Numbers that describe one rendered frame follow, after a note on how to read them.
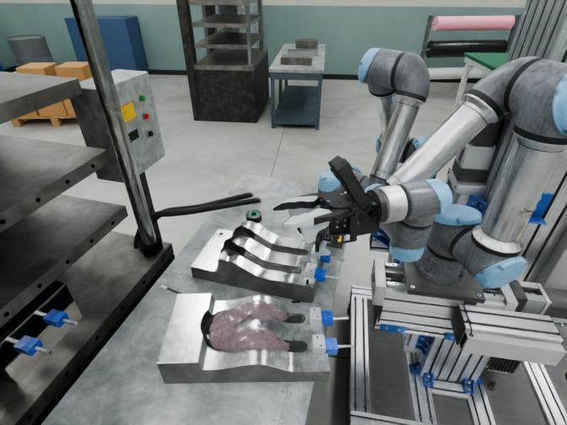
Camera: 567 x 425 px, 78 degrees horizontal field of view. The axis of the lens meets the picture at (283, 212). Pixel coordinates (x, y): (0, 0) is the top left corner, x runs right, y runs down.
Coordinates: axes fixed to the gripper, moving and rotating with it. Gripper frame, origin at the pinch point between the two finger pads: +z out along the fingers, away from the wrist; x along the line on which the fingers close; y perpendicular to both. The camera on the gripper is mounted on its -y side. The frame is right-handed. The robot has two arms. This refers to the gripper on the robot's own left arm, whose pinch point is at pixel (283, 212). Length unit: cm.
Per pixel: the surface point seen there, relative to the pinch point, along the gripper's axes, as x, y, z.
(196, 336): 26, 51, 23
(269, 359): 14, 55, 3
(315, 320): 25, 55, -16
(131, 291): 66, 59, 47
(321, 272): 42, 50, -25
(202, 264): 64, 51, 18
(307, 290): 38, 54, -18
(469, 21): 455, -34, -430
